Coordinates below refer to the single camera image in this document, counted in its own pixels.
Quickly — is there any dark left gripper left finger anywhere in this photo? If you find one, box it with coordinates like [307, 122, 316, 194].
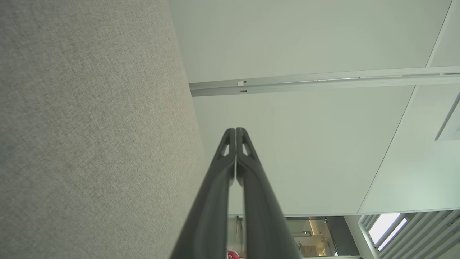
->
[169, 128, 237, 259]

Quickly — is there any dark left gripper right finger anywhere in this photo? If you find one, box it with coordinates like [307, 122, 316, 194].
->
[235, 127, 302, 259]

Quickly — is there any dark glass doorway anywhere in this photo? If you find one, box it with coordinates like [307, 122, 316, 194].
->
[228, 216, 360, 258]

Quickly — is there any slatted window blind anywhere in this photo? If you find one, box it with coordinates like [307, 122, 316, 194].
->
[359, 210, 460, 259]

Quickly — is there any silver metal wall rail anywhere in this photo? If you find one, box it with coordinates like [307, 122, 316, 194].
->
[189, 67, 460, 97]

